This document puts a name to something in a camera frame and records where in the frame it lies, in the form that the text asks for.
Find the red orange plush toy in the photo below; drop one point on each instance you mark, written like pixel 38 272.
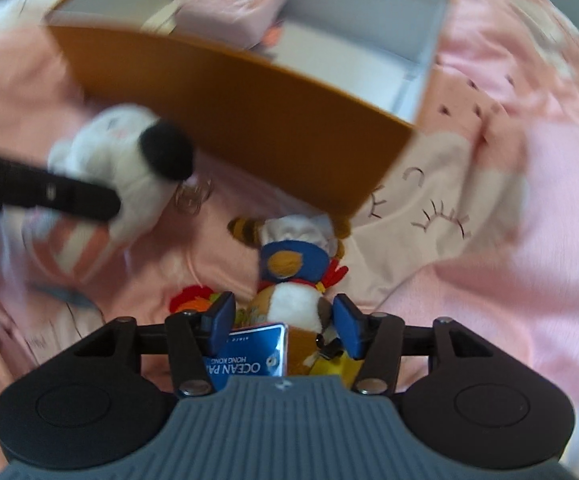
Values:
pixel 192 300

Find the white plush dog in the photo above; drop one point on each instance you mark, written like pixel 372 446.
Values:
pixel 119 150

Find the orange cardboard box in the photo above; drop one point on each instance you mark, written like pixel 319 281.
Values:
pixel 249 115

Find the cream small box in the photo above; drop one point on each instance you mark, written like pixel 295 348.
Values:
pixel 162 17

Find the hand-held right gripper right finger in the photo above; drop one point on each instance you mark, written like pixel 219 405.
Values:
pixel 347 327

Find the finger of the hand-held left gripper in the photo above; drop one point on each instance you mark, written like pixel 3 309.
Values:
pixel 69 195

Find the pink printed blanket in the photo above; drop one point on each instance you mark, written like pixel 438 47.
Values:
pixel 494 260

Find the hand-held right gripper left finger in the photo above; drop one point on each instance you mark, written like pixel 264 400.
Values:
pixel 222 322

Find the pink pouch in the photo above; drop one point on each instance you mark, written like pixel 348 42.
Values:
pixel 234 10

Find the plush bird with blue mask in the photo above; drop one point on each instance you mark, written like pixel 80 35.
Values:
pixel 294 305

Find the blue paper tag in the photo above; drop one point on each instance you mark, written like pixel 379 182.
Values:
pixel 259 355

